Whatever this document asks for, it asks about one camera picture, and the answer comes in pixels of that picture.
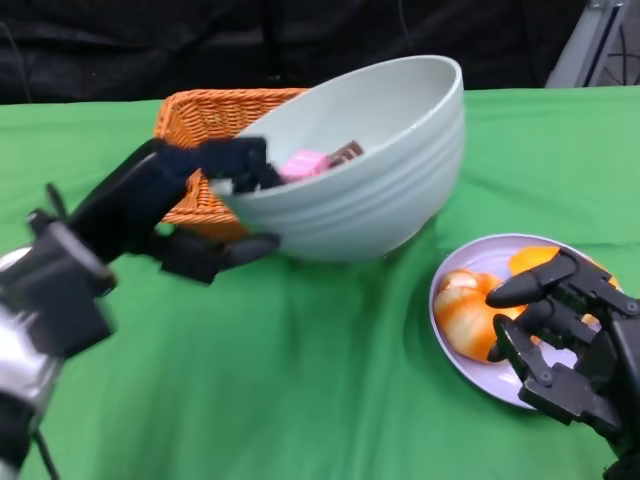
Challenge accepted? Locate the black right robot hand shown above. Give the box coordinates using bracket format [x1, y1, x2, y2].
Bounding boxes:
[485, 248, 640, 456]

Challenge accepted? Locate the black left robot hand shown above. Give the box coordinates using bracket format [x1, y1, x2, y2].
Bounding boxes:
[67, 136, 282, 286]

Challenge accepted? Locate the long twisted bread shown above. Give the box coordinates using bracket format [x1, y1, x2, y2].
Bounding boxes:
[508, 245, 621, 329]

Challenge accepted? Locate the round pumpkin-shaped bread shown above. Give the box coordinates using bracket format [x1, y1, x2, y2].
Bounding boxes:
[432, 269, 529, 362]

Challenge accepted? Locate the small pink cake slice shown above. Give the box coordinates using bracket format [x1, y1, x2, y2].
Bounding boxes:
[278, 149, 330, 184]

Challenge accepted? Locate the chocolate striped cake slice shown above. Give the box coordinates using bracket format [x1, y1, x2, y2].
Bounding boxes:
[327, 141, 365, 167]

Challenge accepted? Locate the grey-green bowl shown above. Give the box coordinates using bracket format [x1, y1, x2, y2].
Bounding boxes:
[209, 54, 466, 264]

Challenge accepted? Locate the orange wicker basket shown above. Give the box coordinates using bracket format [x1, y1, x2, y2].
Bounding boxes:
[152, 88, 314, 242]

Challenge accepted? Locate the lavender plate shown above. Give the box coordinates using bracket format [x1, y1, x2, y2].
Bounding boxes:
[428, 233, 626, 411]

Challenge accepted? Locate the black backdrop curtain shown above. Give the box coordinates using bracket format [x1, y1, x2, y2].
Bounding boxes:
[0, 0, 594, 106]

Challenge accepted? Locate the green tablecloth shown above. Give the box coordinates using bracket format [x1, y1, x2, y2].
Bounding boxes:
[0, 85, 640, 480]

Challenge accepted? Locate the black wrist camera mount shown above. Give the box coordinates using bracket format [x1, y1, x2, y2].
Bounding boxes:
[0, 182, 119, 357]

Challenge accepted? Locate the black camera cable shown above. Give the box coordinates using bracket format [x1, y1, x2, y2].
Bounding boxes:
[30, 424, 62, 480]

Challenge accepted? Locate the grey metal frame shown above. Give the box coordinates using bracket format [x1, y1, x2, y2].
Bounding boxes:
[544, 0, 636, 89]

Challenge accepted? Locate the thin black hanging cable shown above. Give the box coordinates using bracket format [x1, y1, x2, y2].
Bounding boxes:
[398, 0, 416, 76]

